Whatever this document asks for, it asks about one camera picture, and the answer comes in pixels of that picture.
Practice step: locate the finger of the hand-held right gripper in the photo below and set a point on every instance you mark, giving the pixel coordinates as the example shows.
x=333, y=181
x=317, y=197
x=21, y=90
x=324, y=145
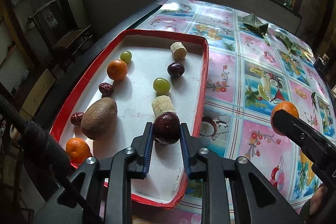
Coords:
x=286, y=123

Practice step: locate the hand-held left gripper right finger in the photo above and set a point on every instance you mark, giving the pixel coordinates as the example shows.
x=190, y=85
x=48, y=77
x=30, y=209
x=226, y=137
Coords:
x=184, y=153

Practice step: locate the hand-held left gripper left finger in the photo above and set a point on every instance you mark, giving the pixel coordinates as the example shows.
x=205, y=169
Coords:
x=149, y=150

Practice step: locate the orange tangerine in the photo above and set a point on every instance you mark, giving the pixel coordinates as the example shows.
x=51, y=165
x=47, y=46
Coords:
x=286, y=107
x=77, y=150
x=117, y=69

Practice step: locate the dark purple plum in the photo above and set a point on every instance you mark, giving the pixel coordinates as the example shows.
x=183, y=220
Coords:
x=166, y=132
x=176, y=69

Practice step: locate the brown kiwi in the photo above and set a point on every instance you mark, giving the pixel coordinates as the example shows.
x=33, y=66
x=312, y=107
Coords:
x=99, y=117

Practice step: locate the green grape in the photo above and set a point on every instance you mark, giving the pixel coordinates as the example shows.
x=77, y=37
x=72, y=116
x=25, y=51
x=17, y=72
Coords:
x=161, y=84
x=126, y=56

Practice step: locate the dried red date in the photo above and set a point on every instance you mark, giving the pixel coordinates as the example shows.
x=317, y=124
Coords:
x=105, y=88
x=77, y=118

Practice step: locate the red rimmed white tray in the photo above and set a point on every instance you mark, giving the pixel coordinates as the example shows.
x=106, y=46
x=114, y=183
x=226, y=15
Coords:
x=141, y=56

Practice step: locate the person's right hand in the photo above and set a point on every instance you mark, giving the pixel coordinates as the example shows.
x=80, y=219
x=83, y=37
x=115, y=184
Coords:
x=319, y=203

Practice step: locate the fruit printed tablecloth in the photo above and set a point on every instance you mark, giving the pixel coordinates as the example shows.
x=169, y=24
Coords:
x=262, y=134

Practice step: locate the small green leaf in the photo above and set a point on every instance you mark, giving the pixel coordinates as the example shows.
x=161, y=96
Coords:
x=313, y=96

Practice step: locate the black box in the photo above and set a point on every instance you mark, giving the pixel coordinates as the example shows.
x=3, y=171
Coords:
x=321, y=65

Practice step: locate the green leaf sprig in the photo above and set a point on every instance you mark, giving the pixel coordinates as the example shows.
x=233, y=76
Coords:
x=288, y=43

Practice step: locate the large dark green leaf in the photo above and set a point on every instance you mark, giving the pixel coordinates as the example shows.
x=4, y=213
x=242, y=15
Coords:
x=254, y=24

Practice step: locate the wooden board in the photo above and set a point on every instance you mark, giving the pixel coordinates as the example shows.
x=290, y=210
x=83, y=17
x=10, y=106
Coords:
x=39, y=90

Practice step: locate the wooden chair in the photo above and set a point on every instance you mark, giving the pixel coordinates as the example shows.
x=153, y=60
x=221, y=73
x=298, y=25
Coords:
x=71, y=40

